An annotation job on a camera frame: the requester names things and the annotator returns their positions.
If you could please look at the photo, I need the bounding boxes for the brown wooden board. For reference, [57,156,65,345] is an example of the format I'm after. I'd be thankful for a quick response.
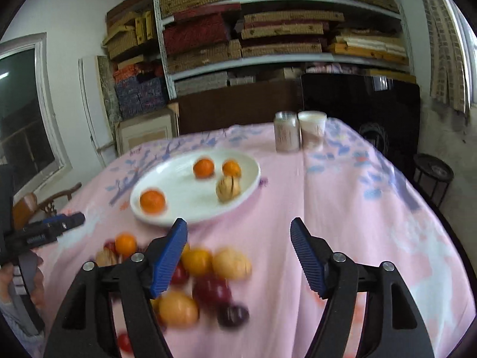
[177,78,303,135]

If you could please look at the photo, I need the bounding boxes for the wooden chair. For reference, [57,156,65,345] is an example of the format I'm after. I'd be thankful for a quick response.
[13,182,83,232]

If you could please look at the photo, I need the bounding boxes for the black round stool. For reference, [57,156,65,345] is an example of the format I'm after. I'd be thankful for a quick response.
[412,154,454,209]

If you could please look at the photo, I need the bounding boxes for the pile of yellow straw boxes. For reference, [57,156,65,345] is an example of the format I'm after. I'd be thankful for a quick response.
[102,9,159,62]

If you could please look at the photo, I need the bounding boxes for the printed paper cup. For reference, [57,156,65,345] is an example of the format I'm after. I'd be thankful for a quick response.
[297,110,328,150]

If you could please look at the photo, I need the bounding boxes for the black monitor screen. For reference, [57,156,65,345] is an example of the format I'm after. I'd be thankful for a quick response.
[300,72,422,168]

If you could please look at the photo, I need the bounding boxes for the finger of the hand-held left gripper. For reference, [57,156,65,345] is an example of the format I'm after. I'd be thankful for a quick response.
[4,212,86,249]
[42,214,71,226]

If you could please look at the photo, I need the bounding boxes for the black wire ornament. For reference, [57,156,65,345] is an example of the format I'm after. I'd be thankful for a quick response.
[360,122,390,153]

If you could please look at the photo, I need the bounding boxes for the person's left forearm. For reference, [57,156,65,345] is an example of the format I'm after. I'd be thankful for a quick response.
[0,298,38,355]

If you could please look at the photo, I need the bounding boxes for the pink floral tablecloth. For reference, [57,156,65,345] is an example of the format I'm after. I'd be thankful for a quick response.
[35,117,464,358]

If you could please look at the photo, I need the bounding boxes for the marble slab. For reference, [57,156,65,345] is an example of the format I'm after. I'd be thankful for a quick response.
[97,55,123,122]

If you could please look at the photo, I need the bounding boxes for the orange tangerine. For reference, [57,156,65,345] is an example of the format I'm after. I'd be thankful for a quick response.
[158,291,200,329]
[222,160,242,178]
[193,158,215,179]
[114,233,138,257]
[139,189,166,215]

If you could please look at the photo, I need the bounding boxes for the white oval plate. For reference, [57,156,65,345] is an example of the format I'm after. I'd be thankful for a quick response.
[130,148,261,227]

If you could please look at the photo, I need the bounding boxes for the speckled pepino melon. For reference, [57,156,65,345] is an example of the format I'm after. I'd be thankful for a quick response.
[96,249,119,268]

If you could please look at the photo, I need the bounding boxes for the white metal shelf rack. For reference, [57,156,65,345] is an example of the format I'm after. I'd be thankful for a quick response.
[152,0,414,101]

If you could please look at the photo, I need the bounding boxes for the grey patterned boxes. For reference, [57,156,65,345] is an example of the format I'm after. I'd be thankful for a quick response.
[174,71,258,95]

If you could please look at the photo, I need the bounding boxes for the smooth yellow pepino melon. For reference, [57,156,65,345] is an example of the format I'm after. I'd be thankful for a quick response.
[212,247,253,280]

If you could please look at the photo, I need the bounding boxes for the white leaning board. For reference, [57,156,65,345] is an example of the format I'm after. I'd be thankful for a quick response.
[78,56,120,168]

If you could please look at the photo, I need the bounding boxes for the stacks of woven flat boxes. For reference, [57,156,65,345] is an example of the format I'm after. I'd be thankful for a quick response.
[158,0,411,73]

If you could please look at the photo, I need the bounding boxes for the pink cloth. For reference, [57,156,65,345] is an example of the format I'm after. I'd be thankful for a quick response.
[306,63,358,74]

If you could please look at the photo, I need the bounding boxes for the striped pepino melon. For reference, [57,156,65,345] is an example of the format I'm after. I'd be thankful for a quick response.
[216,176,241,204]

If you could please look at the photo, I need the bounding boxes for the red patterned box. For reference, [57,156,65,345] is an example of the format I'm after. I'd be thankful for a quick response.
[163,13,231,56]

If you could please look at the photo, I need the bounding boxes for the person's left hand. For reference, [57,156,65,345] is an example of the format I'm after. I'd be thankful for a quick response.
[0,251,45,308]

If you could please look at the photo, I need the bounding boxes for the yellow-orange round fruit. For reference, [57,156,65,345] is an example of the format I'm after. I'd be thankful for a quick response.
[181,248,214,277]

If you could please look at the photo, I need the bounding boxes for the orange patterned boxes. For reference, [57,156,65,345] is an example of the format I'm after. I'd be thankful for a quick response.
[113,63,165,83]

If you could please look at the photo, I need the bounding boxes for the hanging woven mat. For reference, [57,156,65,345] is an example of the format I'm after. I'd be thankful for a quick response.
[419,0,472,114]

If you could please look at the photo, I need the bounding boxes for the beige framed panel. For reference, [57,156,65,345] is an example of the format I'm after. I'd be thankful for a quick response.
[115,112,179,157]

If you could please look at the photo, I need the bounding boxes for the stack of blue patterned boxes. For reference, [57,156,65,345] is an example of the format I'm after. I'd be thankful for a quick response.
[114,76,169,118]

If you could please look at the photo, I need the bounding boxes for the pink drink can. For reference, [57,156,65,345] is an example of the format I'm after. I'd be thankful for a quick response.
[274,111,301,153]

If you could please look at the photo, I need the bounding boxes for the dark purple plum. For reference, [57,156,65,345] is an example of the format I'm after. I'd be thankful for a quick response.
[217,304,250,329]

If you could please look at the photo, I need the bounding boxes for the stack of pale wooden boxes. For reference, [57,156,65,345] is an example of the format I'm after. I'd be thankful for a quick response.
[328,35,408,64]

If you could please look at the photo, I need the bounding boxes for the red cherry tomato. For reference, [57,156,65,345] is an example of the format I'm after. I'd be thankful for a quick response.
[117,333,134,357]

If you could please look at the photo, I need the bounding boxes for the white framed window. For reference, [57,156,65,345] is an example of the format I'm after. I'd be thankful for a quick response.
[0,33,71,195]

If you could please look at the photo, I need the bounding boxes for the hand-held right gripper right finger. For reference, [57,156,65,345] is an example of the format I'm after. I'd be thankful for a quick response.
[290,217,436,358]

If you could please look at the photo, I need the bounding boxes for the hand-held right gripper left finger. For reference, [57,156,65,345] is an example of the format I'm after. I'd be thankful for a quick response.
[44,217,189,358]

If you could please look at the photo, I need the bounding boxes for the large red plum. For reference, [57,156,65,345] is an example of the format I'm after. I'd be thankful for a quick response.
[192,275,232,311]

